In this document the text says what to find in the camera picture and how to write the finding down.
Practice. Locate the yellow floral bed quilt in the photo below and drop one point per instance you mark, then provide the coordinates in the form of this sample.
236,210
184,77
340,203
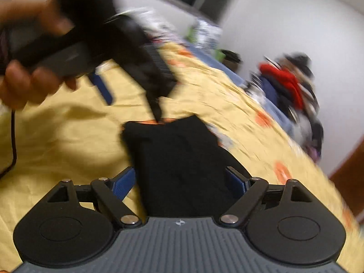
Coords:
75,135

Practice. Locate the brown wooden door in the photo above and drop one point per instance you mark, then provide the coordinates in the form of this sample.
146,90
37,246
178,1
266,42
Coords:
348,180

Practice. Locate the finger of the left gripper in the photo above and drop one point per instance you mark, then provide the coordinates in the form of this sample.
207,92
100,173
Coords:
154,105
99,83

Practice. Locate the floral pillow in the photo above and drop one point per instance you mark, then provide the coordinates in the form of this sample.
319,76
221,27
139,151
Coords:
206,36

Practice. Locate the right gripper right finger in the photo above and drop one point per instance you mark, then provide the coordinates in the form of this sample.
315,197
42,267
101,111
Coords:
236,182

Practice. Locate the person's left hand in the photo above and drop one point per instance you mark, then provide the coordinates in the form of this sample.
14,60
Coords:
18,85

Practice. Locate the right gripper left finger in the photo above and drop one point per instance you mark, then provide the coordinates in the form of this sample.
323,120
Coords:
123,183

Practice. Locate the pile of clothes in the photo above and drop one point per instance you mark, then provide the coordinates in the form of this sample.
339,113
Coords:
284,88

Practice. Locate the black pants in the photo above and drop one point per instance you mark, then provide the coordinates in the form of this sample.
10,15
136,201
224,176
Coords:
180,168

